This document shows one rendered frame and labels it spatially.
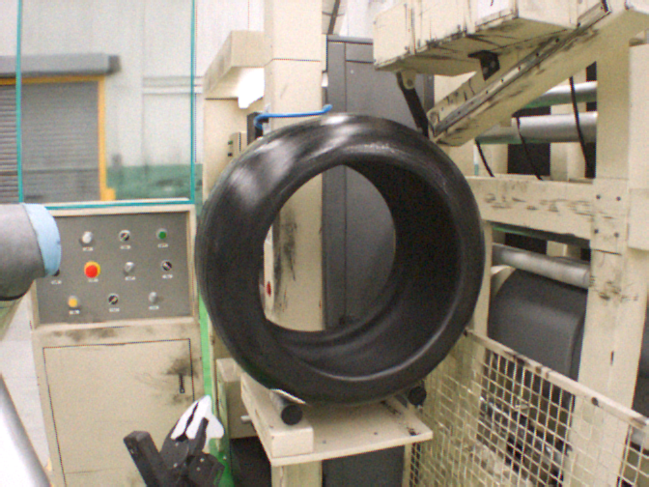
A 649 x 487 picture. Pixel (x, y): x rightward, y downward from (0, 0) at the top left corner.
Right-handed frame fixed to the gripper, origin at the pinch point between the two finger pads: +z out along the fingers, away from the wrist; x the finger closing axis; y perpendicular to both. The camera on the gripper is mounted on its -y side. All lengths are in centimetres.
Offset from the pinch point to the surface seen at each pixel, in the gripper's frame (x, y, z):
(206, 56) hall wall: -564, 52, 808
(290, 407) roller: -0.7, 20.3, 11.1
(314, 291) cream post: -14, 27, 51
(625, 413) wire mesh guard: 59, 37, 12
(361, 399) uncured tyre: 10.5, 27.4, 16.2
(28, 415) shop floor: -244, 56, 38
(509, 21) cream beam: 59, -16, 55
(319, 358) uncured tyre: -9.3, 32.1, 32.9
